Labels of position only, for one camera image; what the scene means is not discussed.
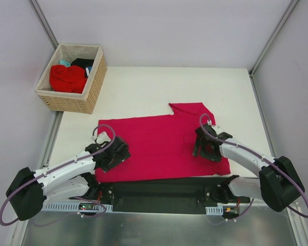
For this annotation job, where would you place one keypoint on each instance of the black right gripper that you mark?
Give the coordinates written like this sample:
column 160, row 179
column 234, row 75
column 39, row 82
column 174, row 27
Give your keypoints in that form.
column 201, row 147

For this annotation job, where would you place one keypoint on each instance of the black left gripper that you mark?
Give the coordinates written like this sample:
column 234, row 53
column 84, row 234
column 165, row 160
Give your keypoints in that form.
column 118, row 152

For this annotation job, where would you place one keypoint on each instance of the magenta pink t shirt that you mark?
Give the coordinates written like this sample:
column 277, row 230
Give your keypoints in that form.
column 161, row 147

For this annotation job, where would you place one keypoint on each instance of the wicker basket with liner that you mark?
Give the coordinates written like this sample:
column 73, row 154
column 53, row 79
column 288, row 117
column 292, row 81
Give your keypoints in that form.
column 74, row 102

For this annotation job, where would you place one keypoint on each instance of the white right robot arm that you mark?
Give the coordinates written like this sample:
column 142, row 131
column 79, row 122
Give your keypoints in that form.
column 276, row 181

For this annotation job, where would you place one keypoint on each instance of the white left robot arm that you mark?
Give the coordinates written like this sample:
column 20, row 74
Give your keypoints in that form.
column 30, row 190

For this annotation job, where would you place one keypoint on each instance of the red t shirt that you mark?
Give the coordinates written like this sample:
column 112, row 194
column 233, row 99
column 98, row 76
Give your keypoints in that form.
column 67, row 79

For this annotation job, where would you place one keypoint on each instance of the black t shirt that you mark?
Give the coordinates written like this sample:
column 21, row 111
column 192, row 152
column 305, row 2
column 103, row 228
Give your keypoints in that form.
column 86, row 64

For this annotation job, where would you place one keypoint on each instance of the light blue t shirt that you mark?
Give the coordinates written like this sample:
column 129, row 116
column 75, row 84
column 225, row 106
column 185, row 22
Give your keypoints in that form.
column 64, row 63

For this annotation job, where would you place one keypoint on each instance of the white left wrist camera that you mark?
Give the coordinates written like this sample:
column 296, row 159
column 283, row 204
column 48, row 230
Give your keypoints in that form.
column 101, row 138

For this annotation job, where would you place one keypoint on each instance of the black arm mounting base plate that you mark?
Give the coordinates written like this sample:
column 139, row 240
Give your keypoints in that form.
column 172, row 196

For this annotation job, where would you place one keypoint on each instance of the right white cable duct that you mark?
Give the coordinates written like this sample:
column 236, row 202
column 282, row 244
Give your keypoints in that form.
column 214, row 211

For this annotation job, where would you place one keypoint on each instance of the white cable duct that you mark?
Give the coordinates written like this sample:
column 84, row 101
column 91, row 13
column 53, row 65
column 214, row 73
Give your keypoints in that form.
column 75, row 206
column 214, row 211

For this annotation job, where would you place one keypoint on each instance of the left white cable duct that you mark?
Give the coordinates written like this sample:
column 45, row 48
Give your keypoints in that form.
column 75, row 206

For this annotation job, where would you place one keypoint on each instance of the right aluminium frame post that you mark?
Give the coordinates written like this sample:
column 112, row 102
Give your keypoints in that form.
column 292, row 5

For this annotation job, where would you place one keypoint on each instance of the aluminium frame post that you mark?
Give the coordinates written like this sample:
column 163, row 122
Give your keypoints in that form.
column 292, row 5
column 44, row 22

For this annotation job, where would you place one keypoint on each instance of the left aluminium frame post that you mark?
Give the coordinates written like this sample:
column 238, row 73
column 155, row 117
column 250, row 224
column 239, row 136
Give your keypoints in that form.
column 44, row 22

